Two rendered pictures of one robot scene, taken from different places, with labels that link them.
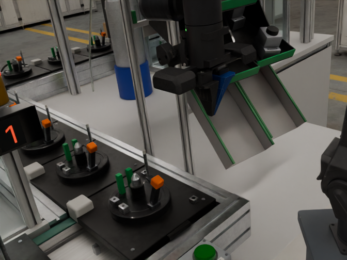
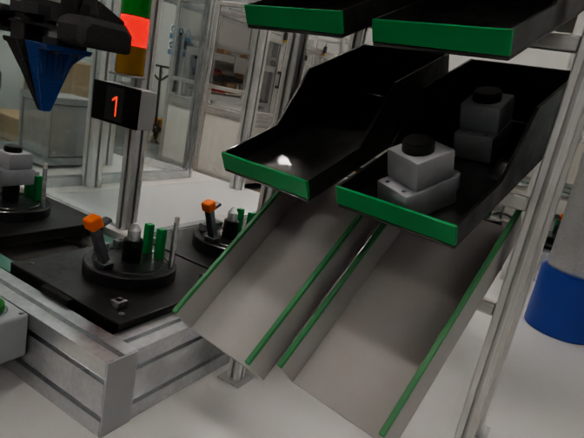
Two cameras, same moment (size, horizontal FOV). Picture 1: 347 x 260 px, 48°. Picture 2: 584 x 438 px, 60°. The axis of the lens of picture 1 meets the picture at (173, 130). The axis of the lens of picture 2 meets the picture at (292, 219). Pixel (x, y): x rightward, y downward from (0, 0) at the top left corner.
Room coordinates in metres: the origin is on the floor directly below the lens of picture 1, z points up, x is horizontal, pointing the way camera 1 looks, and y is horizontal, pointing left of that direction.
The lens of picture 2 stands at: (0.66, -0.67, 1.29)
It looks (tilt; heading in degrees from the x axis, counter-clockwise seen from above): 14 degrees down; 69
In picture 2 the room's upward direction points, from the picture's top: 11 degrees clockwise
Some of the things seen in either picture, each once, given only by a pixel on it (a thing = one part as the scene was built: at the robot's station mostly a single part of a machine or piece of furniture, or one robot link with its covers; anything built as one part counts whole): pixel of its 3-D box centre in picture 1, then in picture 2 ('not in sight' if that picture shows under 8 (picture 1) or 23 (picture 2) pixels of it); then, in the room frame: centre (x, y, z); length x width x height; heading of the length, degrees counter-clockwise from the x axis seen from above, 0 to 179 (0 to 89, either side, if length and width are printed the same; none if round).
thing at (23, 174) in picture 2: not in sight; (17, 164); (0.50, 0.37, 1.06); 0.08 x 0.04 x 0.07; 40
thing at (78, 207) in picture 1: (137, 188); (133, 247); (0.71, 0.10, 1.01); 0.24 x 0.24 x 0.13; 40
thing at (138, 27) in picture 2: not in sight; (133, 31); (0.68, 0.32, 1.33); 0.05 x 0.05 x 0.05
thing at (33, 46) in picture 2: (217, 92); (56, 80); (0.60, -0.08, 1.25); 0.06 x 0.04 x 0.07; 40
